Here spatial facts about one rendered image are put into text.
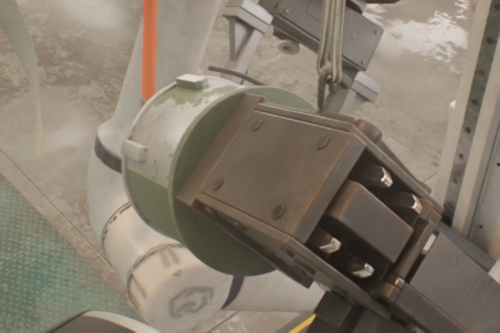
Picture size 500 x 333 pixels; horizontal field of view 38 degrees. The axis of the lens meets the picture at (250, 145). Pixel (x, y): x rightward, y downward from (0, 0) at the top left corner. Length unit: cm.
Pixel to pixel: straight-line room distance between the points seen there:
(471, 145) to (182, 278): 69
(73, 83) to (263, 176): 274
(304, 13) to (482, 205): 85
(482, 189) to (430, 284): 102
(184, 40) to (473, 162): 69
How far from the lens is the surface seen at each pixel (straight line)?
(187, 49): 91
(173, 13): 89
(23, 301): 234
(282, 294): 105
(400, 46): 340
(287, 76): 313
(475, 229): 156
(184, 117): 55
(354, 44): 79
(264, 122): 49
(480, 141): 138
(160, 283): 89
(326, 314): 51
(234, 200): 46
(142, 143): 58
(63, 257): 243
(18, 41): 106
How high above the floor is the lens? 176
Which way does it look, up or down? 40 degrees down
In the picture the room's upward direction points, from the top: straight up
